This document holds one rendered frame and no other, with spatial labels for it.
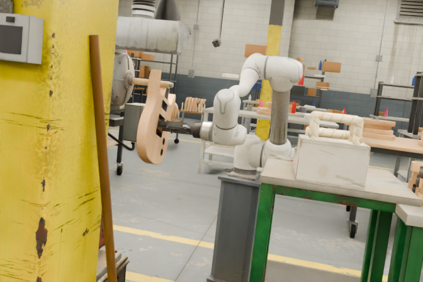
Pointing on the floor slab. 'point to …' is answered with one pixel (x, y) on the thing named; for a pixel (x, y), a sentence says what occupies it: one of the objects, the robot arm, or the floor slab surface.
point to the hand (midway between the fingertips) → (161, 126)
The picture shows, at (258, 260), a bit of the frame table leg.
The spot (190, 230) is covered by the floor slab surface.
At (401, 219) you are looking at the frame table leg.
